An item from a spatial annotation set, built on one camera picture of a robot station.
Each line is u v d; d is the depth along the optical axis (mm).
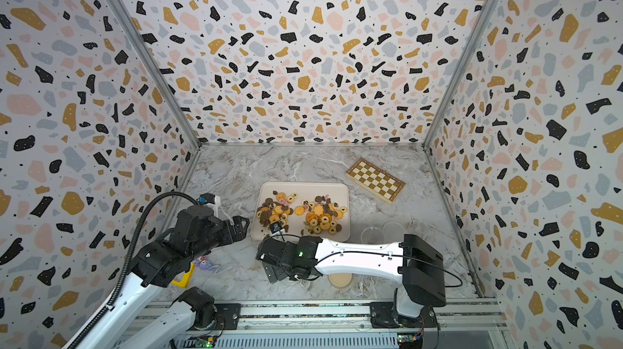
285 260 541
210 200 645
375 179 1061
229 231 627
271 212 950
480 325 735
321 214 948
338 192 1042
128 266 449
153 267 461
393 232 923
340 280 793
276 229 671
